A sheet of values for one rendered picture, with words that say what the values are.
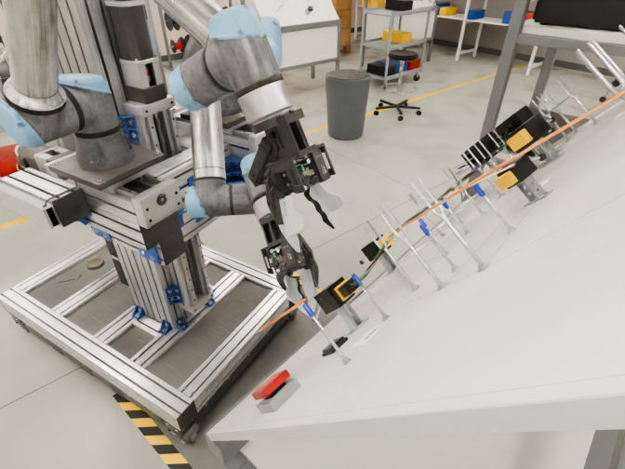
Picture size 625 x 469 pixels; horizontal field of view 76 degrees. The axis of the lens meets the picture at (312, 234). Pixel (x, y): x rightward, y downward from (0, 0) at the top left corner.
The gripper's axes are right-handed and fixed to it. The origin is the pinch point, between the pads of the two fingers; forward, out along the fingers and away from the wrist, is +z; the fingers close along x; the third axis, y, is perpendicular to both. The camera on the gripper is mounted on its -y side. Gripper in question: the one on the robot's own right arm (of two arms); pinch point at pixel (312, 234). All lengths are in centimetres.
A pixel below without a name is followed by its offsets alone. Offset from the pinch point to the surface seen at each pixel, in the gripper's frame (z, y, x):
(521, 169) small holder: 2.1, 24.4, 25.3
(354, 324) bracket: 18.4, 1.2, 0.1
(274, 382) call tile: 14.8, 3.3, -19.1
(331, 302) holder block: 12.3, 0.6, -2.3
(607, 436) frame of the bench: 67, 25, 33
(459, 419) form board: 2.3, 38.7, -22.9
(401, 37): -64, -290, 477
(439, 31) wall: -69, -413, 796
